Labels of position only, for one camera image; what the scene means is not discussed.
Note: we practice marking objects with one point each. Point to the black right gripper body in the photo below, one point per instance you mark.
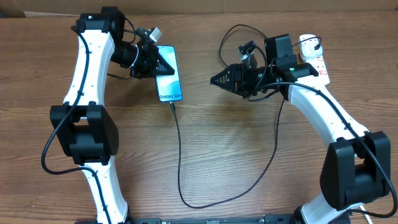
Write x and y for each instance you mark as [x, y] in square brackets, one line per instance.
[250, 81]

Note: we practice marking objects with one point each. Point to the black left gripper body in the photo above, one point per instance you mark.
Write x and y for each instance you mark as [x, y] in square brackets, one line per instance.
[140, 67]

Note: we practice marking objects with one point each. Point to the Galaxy S24 smartphone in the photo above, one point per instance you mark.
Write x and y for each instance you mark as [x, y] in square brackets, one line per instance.
[168, 86]

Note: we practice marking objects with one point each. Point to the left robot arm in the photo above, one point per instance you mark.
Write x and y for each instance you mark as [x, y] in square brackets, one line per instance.
[84, 128]

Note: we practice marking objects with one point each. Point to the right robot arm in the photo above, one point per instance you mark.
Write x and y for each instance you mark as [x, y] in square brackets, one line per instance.
[357, 166]

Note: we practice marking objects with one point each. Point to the white charger plug adapter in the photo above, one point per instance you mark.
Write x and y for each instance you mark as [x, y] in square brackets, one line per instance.
[310, 46]

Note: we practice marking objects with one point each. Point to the white power strip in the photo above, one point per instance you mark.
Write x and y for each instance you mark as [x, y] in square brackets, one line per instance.
[320, 66]

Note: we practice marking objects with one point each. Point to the brown cardboard backdrop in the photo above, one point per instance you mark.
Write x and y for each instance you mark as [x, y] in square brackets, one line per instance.
[17, 8]

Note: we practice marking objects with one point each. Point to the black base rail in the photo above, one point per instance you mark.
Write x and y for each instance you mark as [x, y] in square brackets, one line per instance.
[211, 220]

